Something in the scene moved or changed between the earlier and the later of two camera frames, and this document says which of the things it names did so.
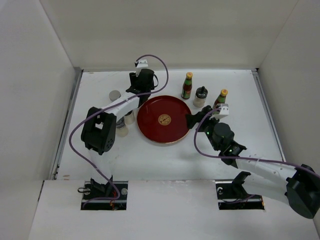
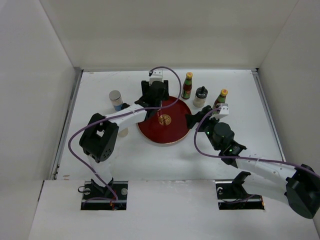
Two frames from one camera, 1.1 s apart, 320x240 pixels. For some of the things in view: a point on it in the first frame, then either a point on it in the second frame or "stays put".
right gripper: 192,120 stays put
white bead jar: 114,95 stays put
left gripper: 134,78 → 146,86
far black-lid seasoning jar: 199,100 stays put
